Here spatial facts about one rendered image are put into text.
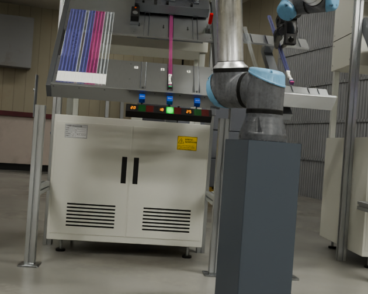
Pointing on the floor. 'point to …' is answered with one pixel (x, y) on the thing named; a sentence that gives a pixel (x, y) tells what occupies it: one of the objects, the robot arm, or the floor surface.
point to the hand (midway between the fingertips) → (279, 48)
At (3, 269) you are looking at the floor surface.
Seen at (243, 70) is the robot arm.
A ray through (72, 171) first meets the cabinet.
